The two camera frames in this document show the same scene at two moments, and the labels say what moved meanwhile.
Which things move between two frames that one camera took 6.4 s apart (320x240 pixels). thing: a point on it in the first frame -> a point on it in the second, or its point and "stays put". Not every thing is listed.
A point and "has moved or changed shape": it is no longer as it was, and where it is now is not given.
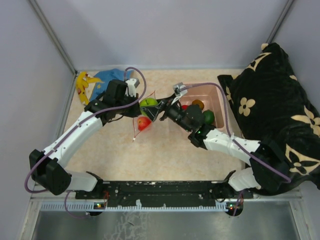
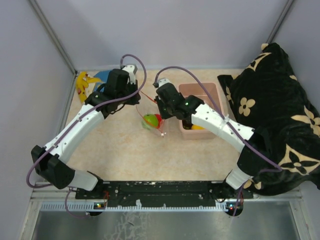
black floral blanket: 271,101 stays put
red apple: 143,122 has moved or changed shape
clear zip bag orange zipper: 142,123 has moved or changed shape
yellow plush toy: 82,80 stays put
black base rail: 161,191 stays put
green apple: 147,102 -> 151,119
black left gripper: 135,112 -> 133,100
